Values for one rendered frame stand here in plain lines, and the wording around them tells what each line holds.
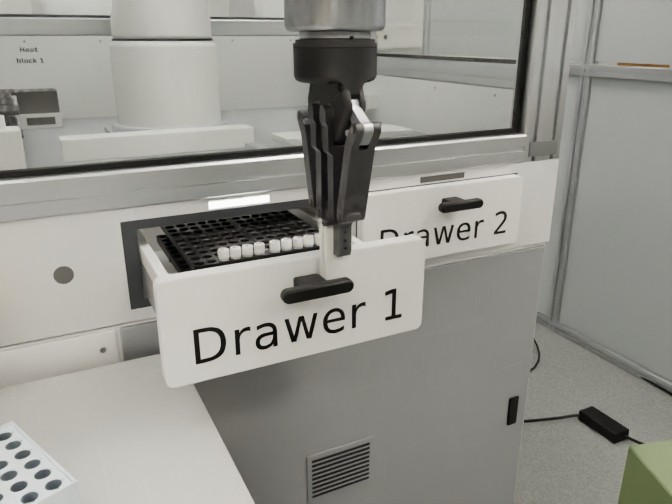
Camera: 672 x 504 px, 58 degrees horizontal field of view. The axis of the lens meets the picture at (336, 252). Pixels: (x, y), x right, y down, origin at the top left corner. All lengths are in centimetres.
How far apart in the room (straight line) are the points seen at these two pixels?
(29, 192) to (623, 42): 197
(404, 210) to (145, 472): 49
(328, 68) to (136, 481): 40
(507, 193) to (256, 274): 51
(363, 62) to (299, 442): 62
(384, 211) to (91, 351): 42
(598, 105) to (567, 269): 63
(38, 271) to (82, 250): 5
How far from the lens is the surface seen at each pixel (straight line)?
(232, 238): 77
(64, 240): 75
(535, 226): 108
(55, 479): 58
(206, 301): 58
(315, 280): 59
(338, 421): 99
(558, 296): 258
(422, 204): 89
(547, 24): 102
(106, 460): 64
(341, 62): 53
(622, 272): 237
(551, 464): 190
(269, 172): 79
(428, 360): 103
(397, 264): 66
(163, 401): 70
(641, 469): 48
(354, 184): 54
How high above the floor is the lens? 114
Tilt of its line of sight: 20 degrees down
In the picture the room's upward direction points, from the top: straight up
